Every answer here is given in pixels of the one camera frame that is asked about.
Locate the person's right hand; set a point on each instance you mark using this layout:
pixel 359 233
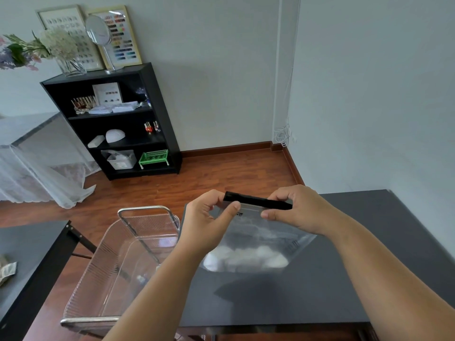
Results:
pixel 313 209

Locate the person's left hand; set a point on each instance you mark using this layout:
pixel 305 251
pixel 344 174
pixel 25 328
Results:
pixel 202 223

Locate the clear zip bag with cotton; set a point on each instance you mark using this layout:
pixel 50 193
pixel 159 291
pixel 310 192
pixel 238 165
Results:
pixel 256 237

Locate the person's right forearm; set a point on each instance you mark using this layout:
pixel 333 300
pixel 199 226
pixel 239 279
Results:
pixel 391 280

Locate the person's left forearm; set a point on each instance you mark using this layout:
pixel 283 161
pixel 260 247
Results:
pixel 160 298

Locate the green plastic basket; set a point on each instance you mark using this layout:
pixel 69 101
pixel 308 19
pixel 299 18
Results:
pixel 153 159

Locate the white storage box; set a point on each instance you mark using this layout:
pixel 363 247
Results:
pixel 121 161

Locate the pile of small packets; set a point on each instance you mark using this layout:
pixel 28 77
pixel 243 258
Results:
pixel 142 279

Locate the row of nail polish bottles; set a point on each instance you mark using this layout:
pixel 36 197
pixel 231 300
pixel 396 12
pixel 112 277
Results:
pixel 149 127

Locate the black bookshelf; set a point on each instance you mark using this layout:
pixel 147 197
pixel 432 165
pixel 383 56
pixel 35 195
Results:
pixel 160 113

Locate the white dome nail lamp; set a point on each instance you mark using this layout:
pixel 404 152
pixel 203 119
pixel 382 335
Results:
pixel 115 135

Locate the white hand rest block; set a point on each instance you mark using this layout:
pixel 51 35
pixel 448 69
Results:
pixel 96 142

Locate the white flat box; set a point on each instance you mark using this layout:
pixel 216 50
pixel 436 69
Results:
pixel 100 110
pixel 125 107

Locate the small blue clear ornament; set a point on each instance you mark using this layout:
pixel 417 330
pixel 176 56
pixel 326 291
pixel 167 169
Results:
pixel 144 96

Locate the white sample card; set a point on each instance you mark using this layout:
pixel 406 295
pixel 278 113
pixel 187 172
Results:
pixel 107 93

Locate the cluster of small brown bottles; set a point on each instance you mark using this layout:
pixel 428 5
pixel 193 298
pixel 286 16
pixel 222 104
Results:
pixel 82 105

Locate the black table metal legs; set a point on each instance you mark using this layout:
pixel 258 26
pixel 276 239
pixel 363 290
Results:
pixel 32 252

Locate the white lace tablecloth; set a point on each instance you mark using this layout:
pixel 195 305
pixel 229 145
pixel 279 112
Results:
pixel 35 177

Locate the gold framed colour chart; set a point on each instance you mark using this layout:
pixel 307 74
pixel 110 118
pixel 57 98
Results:
pixel 124 39

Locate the olive folded towel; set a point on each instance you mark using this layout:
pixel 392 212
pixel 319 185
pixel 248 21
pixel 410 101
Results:
pixel 7 271

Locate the clear glass vase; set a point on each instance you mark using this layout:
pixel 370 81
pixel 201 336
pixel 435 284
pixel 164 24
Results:
pixel 71 69

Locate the round standing mirror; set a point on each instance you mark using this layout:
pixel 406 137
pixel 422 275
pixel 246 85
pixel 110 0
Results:
pixel 97 30

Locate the white flower bouquet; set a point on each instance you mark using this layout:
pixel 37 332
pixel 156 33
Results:
pixel 58 42

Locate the silver framed nail chart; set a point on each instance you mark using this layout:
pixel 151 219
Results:
pixel 71 21

